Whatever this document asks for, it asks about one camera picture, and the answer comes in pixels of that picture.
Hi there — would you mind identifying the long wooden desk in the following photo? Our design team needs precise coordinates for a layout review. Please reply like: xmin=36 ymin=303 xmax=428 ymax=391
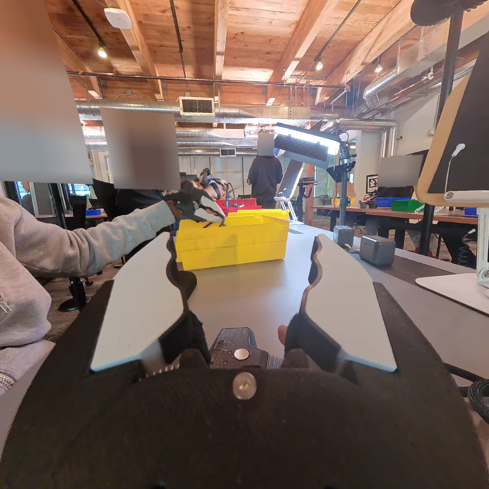
xmin=311 ymin=204 xmax=480 ymax=253

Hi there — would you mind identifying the silver ventilation duct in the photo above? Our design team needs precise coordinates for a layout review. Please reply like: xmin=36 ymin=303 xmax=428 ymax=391
xmin=76 ymin=99 xmax=398 ymax=132

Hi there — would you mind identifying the tilted board on white stand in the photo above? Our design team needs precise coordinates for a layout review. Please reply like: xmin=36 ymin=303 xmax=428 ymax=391
xmin=274 ymin=160 xmax=306 ymax=222

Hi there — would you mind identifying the black board with wooden rim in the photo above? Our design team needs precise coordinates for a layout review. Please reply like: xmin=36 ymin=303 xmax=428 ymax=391
xmin=416 ymin=48 xmax=489 ymax=209

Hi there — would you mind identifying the black metal pole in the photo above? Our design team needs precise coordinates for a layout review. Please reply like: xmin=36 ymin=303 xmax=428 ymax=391
xmin=411 ymin=0 xmax=479 ymax=133

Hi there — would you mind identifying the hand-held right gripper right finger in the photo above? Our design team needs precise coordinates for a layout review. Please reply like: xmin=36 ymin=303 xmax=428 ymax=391
xmin=300 ymin=234 xmax=398 ymax=373

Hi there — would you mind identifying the black hdmi switch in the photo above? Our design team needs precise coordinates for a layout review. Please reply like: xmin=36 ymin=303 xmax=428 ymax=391
xmin=208 ymin=327 xmax=285 ymax=370

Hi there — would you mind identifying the black braided switch cable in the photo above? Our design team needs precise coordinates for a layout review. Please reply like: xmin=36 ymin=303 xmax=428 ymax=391
xmin=443 ymin=362 xmax=489 ymax=414

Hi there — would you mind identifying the grey box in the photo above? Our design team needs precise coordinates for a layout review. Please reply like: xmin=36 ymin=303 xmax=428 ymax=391
xmin=333 ymin=225 xmax=355 ymax=247
xmin=360 ymin=235 xmax=396 ymax=267

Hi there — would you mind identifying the black light stand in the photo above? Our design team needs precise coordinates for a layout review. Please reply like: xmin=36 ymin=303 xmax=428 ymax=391
xmin=334 ymin=132 xmax=359 ymax=232

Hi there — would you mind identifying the person's left forearm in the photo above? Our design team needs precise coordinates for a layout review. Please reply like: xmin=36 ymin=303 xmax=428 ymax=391
xmin=0 ymin=197 xmax=177 ymax=279

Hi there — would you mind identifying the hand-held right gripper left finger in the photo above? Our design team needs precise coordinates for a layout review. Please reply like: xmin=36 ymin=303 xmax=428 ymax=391
xmin=90 ymin=232 xmax=190 ymax=372

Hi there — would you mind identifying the white ceiling access point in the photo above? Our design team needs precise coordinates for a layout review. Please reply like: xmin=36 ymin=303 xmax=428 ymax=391
xmin=104 ymin=8 xmax=133 ymax=30

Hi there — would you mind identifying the ceiling air vent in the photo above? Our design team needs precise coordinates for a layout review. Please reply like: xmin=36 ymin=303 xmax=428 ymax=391
xmin=177 ymin=96 xmax=215 ymax=116

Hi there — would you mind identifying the yellow plastic bin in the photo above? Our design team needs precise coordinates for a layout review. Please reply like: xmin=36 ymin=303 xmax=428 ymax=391
xmin=175 ymin=209 xmax=290 ymax=271

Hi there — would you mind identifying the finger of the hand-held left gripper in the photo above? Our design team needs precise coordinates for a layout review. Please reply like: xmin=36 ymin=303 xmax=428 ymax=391
xmin=197 ymin=195 xmax=227 ymax=224

